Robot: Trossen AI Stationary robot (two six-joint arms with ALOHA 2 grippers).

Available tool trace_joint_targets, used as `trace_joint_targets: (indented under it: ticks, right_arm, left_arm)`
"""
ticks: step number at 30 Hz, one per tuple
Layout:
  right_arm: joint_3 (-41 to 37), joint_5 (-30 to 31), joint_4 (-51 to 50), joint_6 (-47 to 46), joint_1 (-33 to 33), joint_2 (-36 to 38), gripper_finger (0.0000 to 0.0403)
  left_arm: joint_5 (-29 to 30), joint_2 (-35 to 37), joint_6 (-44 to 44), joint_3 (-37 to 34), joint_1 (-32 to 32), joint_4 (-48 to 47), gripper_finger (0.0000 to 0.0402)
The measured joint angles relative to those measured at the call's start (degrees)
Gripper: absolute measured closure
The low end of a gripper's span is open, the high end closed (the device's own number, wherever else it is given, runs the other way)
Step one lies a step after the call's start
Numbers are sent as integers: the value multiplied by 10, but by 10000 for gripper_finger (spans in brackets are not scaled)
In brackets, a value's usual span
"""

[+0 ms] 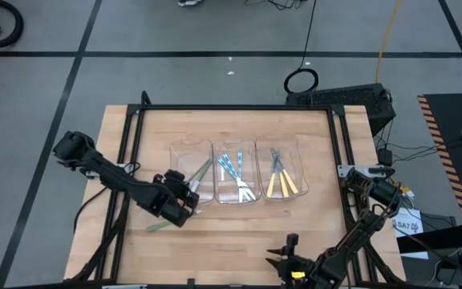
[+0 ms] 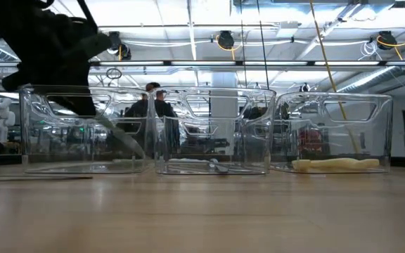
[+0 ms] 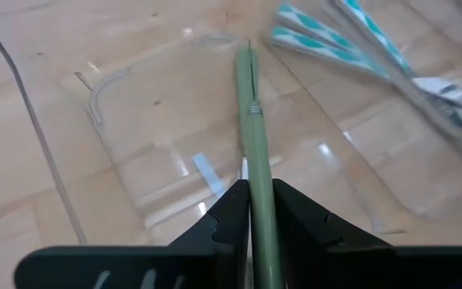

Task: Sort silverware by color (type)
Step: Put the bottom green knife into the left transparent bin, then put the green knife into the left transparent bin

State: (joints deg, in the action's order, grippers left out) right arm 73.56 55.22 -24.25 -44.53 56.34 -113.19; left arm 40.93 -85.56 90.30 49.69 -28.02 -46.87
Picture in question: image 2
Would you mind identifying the person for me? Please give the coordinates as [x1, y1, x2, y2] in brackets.
[123, 91, 151, 155]
[145, 82, 181, 155]

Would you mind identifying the black hanging cable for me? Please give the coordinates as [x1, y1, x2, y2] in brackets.
[256, 0, 271, 89]

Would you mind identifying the yellow hanging cable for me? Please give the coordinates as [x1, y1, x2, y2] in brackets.
[309, 0, 361, 155]

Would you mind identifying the red equipment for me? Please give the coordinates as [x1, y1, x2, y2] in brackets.
[299, 129, 323, 153]

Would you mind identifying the clear plastic bin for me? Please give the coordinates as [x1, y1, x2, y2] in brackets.
[270, 91, 394, 175]
[18, 84, 151, 176]
[150, 86, 278, 176]

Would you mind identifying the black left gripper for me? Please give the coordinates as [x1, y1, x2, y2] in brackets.
[0, 13, 114, 117]

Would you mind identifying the yellow-handled table knife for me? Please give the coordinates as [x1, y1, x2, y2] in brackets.
[311, 157, 351, 173]
[291, 159, 316, 174]
[342, 157, 381, 170]

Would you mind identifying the overhead light bar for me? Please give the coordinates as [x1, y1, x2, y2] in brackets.
[89, 59, 405, 68]

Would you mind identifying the green-handled table knife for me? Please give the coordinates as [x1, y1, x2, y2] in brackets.
[0, 175, 94, 183]

